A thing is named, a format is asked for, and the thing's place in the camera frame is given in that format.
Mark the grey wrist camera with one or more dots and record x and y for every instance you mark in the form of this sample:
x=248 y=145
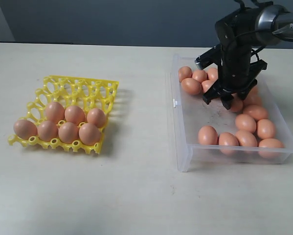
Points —
x=212 y=56

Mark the yellow plastic egg tray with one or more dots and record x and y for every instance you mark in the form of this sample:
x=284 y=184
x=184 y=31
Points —
x=88 y=93

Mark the clear plastic bin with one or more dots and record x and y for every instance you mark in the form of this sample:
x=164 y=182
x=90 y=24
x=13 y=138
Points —
x=189 y=113

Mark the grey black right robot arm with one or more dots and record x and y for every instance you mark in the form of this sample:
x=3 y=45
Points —
x=243 y=34

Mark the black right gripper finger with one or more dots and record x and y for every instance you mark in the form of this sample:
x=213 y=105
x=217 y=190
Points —
x=243 y=93
x=227 y=101

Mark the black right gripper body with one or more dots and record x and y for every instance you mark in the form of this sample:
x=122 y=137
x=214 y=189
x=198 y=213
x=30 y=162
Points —
x=233 y=77

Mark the brown egg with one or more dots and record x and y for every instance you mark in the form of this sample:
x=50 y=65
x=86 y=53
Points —
x=246 y=122
x=212 y=74
x=206 y=85
x=191 y=86
x=252 y=99
x=89 y=134
x=24 y=129
x=96 y=117
x=68 y=132
x=236 y=105
x=270 y=143
x=246 y=138
x=184 y=72
x=227 y=139
x=257 y=112
x=55 y=112
x=47 y=130
x=254 y=90
x=207 y=135
x=266 y=129
x=74 y=114
x=199 y=75

